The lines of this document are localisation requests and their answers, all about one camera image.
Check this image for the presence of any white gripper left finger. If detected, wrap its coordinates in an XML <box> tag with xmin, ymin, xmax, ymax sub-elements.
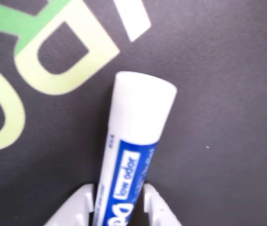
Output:
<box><xmin>38</xmin><ymin>183</ymin><xmax>99</xmax><ymax>226</ymax></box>

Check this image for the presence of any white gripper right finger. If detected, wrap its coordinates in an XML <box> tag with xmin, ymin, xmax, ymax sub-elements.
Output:
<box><xmin>142</xmin><ymin>183</ymin><xmax>184</xmax><ymax>226</ymax></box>

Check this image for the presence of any blue Expo marker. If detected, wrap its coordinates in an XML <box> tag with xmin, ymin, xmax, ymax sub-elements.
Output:
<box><xmin>91</xmin><ymin>71</ymin><xmax>178</xmax><ymax>226</ymax></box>

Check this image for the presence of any dark grey WOWROBO mat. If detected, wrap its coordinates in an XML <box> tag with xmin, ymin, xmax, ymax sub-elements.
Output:
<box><xmin>0</xmin><ymin>0</ymin><xmax>267</xmax><ymax>226</ymax></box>

